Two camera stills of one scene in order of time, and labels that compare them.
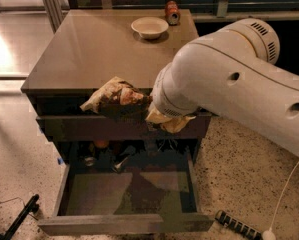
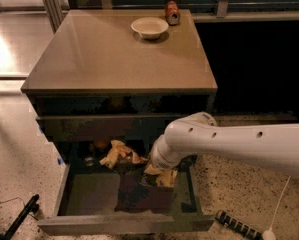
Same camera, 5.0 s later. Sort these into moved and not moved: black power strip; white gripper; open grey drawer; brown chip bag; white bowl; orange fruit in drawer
Moved: white gripper; brown chip bag
Not moved: white bowl; black power strip; open grey drawer; orange fruit in drawer
